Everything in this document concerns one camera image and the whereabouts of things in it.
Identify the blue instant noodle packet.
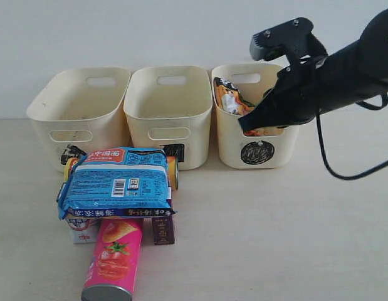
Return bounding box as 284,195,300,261
56,147,175,220

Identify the middle cream plastic bin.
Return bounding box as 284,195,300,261
123,66,212,170

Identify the pink Lays chips can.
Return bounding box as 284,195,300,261
81,219,143,300

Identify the right cream plastic bin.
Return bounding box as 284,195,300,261
211,63,299,169

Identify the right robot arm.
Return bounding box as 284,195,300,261
238,8,388,131

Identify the left cream plastic bin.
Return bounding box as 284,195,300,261
26,67,131,172

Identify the orange snack bag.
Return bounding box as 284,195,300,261
213,77,284,137

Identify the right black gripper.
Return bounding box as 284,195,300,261
238,33,327,131

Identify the purple drink carton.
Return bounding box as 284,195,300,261
152,216,176,245

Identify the yellow Lays chips can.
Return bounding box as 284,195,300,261
64,156,179,191

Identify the cream plastic bin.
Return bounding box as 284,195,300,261
26,67,131,172
211,63,299,169
123,66,212,170

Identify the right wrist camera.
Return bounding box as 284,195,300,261
249,17,313,61

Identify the blue white milk carton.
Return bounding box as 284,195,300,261
66,218,100,244

